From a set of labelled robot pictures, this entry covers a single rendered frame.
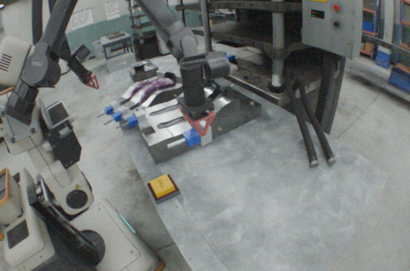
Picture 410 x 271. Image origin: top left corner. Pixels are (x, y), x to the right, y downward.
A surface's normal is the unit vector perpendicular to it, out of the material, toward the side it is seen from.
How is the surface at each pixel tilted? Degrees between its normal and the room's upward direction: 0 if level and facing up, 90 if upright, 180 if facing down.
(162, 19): 57
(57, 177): 90
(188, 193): 0
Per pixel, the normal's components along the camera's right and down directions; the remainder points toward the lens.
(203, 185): -0.10, -0.84
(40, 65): 0.34, 0.03
